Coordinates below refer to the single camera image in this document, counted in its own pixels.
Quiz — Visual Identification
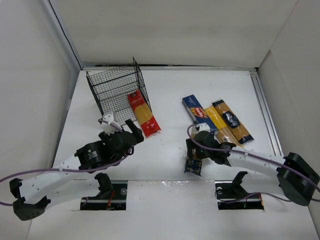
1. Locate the black wire mesh shelf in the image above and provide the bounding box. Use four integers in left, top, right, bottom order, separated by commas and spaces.
86, 58, 151, 126

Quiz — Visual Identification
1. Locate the blue Barilla spaghetti box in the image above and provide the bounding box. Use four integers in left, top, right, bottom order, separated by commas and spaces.
181, 94, 219, 135

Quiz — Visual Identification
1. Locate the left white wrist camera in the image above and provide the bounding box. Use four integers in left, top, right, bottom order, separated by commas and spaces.
98, 111, 123, 135

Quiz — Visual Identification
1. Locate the yellow spaghetti bag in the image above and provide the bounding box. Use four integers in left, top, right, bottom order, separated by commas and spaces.
204, 106, 243, 148

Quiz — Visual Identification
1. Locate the dark label spaghetti bag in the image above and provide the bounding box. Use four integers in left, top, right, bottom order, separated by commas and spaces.
212, 99, 254, 145

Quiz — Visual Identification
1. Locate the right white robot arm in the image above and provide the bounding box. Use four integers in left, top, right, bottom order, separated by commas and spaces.
185, 125, 320, 206

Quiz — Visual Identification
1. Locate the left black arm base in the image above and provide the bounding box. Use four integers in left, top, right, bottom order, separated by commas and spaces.
80, 173, 128, 211

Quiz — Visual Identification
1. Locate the red spaghetti bag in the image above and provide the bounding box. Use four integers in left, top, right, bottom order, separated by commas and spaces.
127, 89, 161, 137

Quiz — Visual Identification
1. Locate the blue patterned spaghetti bag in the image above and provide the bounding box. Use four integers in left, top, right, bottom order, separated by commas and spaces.
184, 159, 203, 176

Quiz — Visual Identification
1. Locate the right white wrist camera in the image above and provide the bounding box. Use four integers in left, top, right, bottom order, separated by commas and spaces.
192, 123, 211, 133

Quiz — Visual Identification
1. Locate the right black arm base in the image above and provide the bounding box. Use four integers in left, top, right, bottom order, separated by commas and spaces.
214, 171, 264, 211

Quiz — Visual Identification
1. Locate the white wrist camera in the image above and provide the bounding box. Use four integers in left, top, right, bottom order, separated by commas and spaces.
192, 123, 211, 133
98, 111, 123, 135

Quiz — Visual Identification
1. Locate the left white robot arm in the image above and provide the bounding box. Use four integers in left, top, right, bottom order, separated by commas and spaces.
9, 119, 144, 221

